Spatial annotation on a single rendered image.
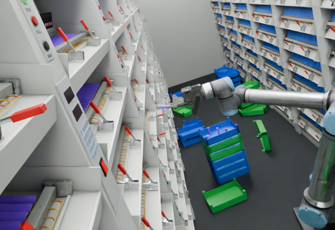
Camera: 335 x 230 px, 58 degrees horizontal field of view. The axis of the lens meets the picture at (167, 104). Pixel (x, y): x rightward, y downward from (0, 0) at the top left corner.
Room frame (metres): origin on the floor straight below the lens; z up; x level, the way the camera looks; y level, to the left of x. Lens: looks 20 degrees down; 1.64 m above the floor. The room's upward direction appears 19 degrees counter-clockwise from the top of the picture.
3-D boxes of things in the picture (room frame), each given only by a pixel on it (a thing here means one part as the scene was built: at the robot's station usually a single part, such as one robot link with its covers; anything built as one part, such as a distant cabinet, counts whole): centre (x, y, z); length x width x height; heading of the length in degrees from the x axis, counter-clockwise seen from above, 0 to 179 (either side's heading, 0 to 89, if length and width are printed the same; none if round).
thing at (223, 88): (1.59, -0.32, 1.07); 0.12 x 0.09 x 0.10; 86
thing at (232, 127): (2.31, -0.34, 0.44); 0.30 x 0.20 x 0.08; 95
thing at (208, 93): (1.59, -0.23, 1.07); 0.10 x 0.05 x 0.09; 176
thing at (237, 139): (2.31, -0.34, 0.36); 0.30 x 0.20 x 0.08; 95
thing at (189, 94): (1.60, -0.15, 1.08); 0.12 x 0.08 x 0.09; 86
